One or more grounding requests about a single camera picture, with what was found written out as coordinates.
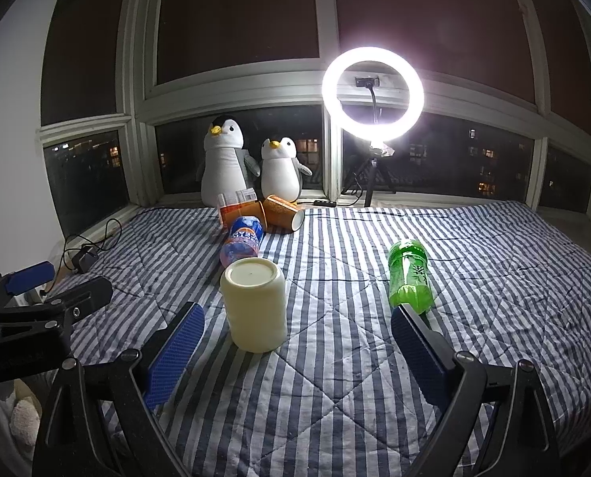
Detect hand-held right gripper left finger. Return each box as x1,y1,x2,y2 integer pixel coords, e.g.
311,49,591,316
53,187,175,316
31,302,206,477

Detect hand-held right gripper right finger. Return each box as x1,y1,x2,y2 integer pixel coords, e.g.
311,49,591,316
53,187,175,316
391,303,565,477

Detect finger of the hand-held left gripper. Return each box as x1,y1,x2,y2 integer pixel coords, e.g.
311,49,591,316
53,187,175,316
0,261,56,311
0,275,113,345

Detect white cup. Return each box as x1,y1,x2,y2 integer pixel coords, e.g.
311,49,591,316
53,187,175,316
220,257,287,353

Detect orange labelled plastic cup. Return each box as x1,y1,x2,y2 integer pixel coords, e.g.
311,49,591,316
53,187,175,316
217,189,266,228

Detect orange paper cup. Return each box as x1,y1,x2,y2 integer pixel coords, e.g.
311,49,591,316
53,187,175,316
262,195,306,235

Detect black power adapter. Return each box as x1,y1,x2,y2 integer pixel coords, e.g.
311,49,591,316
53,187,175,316
73,246,100,274

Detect white fluffy cloth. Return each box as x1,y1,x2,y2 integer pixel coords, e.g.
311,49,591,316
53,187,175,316
0,380,45,477

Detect green plastic bottle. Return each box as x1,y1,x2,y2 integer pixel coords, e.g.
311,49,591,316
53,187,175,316
388,239,435,315

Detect striped blanket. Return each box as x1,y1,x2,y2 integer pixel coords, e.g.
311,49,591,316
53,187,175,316
42,201,591,477

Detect blue soda bottle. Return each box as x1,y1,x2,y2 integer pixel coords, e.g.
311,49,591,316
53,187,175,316
219,215,267,268

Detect black tripod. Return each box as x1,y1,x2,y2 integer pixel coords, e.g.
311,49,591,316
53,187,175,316
342,142,399,208

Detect large penguin plush toy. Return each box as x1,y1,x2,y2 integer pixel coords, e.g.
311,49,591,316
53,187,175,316
196,114,262,207

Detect small penguin plush toy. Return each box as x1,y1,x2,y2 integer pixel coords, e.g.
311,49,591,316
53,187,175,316
260,138,313,204

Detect black phone holder clip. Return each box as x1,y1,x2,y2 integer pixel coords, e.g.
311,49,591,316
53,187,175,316
354,76,384,126

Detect black adapter cable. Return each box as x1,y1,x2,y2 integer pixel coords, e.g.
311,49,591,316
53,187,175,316
59,217,150,289

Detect black ring light cable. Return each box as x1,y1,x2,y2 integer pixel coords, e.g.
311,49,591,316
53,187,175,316
295,201,406,215

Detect white window frame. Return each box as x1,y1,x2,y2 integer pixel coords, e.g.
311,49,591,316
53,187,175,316
36,0,591,239

